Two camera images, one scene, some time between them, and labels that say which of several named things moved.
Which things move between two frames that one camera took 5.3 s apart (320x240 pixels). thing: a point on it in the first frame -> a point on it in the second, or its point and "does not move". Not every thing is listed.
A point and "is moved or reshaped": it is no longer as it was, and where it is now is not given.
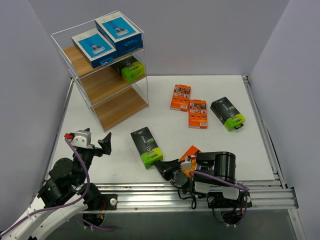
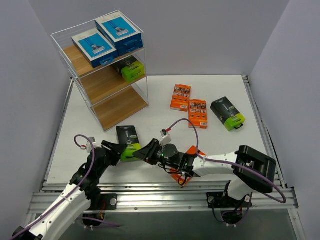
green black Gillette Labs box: x=131 y=68 does not move
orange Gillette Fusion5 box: x=198 y=114 does not move
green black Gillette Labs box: x=147 y=146 is moved or reshaped
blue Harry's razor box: x=125 y=43 does not move
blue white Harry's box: x=124 y=37 does not move
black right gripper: x=172 y=171 -> x=152 y=152
